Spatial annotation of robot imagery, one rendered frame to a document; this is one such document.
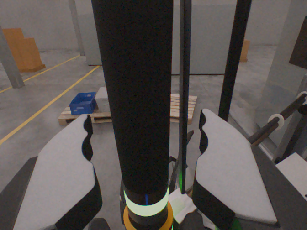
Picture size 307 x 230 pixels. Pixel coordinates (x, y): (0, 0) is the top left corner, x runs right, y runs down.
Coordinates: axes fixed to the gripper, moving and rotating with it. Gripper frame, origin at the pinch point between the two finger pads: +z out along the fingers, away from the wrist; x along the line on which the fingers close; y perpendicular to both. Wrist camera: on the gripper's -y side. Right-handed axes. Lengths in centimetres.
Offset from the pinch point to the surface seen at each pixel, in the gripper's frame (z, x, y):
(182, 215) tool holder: -1.7, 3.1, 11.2
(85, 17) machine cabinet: 728, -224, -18
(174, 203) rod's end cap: -0.6, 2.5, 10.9
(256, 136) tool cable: 8.8, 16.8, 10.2
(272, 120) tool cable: 13.3, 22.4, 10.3
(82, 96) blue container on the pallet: 330, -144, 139
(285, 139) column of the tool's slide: 39, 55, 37
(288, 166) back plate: 21, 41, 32
